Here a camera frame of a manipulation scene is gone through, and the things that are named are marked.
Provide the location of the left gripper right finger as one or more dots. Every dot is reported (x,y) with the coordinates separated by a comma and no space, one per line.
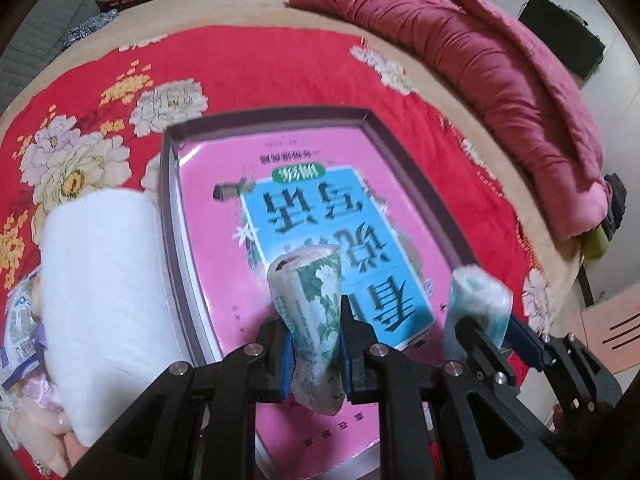
(372,371)

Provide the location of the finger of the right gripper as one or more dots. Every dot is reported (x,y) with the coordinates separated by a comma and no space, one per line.
(527,345)
(472,359)

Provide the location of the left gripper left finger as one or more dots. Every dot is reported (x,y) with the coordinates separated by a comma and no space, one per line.
(262,370)

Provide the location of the small teal tissue pack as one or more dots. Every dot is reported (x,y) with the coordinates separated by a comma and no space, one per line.
(475,293)

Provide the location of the green floral tissue pack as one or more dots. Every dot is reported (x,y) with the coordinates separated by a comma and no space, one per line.
(306,290)

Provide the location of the plush bear pink bow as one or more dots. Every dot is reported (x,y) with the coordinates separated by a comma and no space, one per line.
(33,419)

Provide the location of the blue white wipes packet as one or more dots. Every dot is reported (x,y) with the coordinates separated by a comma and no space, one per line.
(18,346)

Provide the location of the green pillow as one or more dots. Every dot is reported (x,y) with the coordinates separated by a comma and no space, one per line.
(594,243)

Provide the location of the white paper towel roll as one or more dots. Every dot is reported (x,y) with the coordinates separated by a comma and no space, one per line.
(108,311)

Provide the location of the pink and blue book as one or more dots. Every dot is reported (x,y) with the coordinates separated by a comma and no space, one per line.
(300,218)

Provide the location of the dark shallow box tray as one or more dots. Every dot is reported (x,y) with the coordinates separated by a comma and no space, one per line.
(184,280)

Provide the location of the pink quilt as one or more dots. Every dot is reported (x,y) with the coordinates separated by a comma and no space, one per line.
(518,88)

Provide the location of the red floral blanket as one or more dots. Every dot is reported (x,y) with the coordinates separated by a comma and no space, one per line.
(101,126)

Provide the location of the blue patterned cloth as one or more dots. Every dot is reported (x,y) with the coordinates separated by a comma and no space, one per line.
(88,27)

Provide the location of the grey quilted headboard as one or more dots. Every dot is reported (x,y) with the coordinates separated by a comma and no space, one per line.
(38,41)

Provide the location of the black wall television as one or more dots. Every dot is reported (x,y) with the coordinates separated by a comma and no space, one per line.
(566,34)

